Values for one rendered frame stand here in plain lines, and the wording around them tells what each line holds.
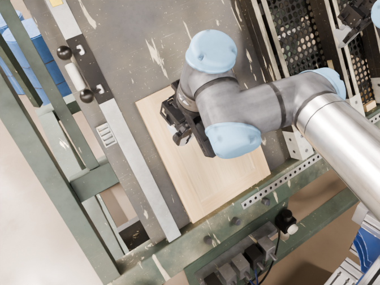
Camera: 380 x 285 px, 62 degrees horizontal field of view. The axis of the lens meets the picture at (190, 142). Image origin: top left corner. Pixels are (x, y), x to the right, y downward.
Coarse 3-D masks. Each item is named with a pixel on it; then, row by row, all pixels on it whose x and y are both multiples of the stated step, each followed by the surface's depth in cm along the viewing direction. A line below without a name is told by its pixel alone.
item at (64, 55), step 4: (60, 48) 78; (64, 48) 79; (68, 48) 79; (76, 48) 89; (80, 48) 89; (60, 52) 78; (64, 52) 78; (68, 52) 79; (72, 52) 84; (76, 52) 86; (80, 52) 89; (84, 52) 89; (60, 56) 79; (64, 56) 79; (68, 56) 79; (64, 60) 80
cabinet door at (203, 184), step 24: (168, 96) 105; (144, 120) 103; (168, 144) 107; (192, 144) 111; (168, 168) 108; (192, 168) 112; (216, 168) 116; (240, 168) 120; (264, 168) 124; (192, 192) 113; (216, 192) 117; (240, 192) 122; (192, 216) 115
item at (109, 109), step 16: (48, 0) 86; (64, 0) 87; (64, 16) 88; (64, 32) 89; (80, 32) 90; (112, 112) 97; (112, 128) 97; (128, 128) 99; (128, 144) 100; (128, 160) 101; (144, 160) 103; (144, 176) 103; (144, 192) 104; (160, 192) 106; (160, 208) 107; (160, 224) 108
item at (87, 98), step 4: (100, 84) 92; (96, 88) 93; (100, 88) 92; (104, 88) 93; (80, 92) 83; (84, 92) 82; (88, 92) 82; (92, 92) 83; (96, 92) 89; (100, 92) 93; (80, 96) 82; (84, 96) 82; (88, 96) 82; (92, 96) 83; (84, 100) 82; (88, 100) 82; (92, 100) 83
